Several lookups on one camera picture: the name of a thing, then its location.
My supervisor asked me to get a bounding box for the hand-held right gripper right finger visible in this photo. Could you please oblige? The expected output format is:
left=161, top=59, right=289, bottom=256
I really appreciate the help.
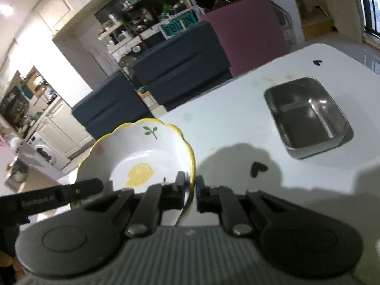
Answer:
left=194, top=175, right=300, bottom=238

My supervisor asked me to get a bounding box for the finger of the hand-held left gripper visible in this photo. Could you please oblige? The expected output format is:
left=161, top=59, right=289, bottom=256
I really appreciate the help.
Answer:
left=58, top=178, right=104, bottom=205

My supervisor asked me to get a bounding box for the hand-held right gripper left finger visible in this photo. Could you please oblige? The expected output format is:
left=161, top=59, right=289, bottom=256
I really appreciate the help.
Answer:
left=85, top=171, right=187, bottom=238

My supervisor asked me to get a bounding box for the white scalloped bowl leaf print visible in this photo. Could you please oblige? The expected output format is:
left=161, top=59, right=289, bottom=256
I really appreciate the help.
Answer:
left=76, top=118, right=197, bottom=228

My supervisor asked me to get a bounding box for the beige kettle with steel lid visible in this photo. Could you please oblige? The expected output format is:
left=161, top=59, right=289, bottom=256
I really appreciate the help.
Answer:
left=4, top=153, right=39, bottom=189

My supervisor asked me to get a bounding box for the white washing machine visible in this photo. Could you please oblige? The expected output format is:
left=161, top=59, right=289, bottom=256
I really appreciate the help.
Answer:
left=27, top=135, right=72, bottom=171

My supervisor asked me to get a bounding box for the white lower kitchen cabinet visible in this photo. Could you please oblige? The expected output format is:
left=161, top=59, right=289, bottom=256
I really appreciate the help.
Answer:
left=30, top=98, right=95, bottom=158

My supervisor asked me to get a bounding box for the rectangular stainless steel container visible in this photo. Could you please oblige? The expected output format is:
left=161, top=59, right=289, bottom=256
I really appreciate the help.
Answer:
left=264, top=77, right=350, bottom=159

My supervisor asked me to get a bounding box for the white storage cart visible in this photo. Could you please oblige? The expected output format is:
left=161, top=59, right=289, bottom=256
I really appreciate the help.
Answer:
left=98, top=21, right=143, bottom=54

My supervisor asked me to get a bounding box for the maroon chair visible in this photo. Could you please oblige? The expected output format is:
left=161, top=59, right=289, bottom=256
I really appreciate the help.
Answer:
left=197, top=0, right=290, bottom=78

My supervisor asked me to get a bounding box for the green sign plate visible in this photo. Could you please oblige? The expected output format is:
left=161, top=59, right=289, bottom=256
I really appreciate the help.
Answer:
left=160, top=13, right=199, bottom=38

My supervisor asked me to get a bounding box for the beige curtain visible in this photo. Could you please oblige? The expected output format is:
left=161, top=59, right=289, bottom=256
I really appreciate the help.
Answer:
left=292, top=0, right=365, bottom=40

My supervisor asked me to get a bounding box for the window with black bars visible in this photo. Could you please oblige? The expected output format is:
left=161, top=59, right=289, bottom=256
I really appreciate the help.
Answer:
left=355, top=0, right=380, bottom=38

